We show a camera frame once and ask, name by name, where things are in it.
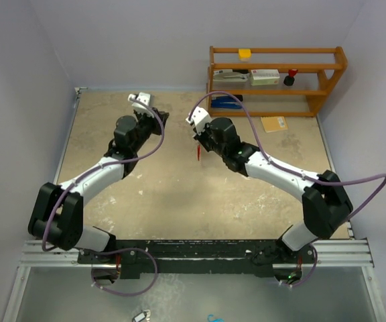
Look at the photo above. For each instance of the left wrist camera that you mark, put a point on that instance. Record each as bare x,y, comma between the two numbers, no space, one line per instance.
141,103

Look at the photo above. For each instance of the red black stamp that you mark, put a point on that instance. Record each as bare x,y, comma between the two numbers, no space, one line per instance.
290,77

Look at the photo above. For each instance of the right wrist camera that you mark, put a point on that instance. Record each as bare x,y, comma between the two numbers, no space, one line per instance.
198,119

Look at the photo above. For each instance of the brown envelope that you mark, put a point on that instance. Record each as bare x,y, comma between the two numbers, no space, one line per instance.
274,124

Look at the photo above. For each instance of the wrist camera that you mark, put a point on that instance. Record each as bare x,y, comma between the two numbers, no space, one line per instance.
141,103
198,119

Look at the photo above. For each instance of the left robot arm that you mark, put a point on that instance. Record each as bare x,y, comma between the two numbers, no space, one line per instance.
58,214

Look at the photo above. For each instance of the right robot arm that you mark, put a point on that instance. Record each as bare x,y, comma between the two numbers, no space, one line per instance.
325,207

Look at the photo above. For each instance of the blue stapler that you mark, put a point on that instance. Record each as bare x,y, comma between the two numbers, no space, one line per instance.
224,102

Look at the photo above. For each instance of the white cardboard box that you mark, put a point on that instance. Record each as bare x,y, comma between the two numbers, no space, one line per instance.
261,77

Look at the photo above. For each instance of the white stapler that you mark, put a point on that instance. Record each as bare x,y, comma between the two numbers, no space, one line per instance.
230,76

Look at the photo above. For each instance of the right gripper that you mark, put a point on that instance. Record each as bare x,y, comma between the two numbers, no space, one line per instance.
201,137

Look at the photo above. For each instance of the wooden shelf rack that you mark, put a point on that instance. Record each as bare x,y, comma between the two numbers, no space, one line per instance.
319,70

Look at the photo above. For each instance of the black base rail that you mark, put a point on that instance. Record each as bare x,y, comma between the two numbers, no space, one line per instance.
258,257

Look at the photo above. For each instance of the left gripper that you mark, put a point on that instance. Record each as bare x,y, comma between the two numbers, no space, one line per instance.
155,121

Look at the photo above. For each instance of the yellow block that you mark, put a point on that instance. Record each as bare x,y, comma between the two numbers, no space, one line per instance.
244,54

